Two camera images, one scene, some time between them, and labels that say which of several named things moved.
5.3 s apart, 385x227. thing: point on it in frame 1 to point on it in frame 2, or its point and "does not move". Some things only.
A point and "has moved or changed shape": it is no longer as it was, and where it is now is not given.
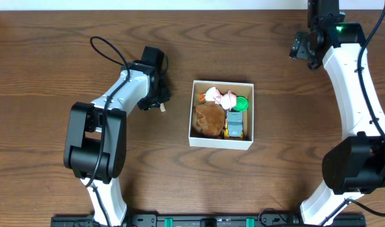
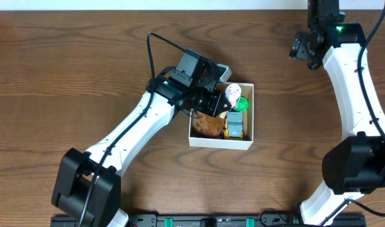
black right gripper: (300, 48) does not move
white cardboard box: (239, 89) does not move
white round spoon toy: (162, 107) has moved or changed shape
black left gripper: (160, 95) to (218, 103)
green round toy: (242, 103) does not move
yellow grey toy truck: (234, 130) does not move
